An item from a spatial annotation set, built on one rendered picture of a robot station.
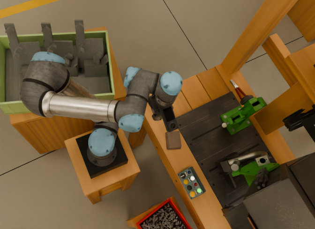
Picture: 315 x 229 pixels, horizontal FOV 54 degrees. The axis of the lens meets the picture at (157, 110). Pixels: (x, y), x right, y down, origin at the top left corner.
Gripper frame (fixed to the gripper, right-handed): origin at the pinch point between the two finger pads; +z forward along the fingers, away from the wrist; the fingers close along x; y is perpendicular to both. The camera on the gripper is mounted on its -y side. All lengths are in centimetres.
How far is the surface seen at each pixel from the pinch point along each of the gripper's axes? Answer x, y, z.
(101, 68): 5, 51, 39
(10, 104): 57, 49, 34
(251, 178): -29, -41, 13
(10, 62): 50, 79, 44
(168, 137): -10.5, -3.1, 36.3
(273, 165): -37, -40, 3
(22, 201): 87, 17, 129
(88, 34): 3, 73, 34
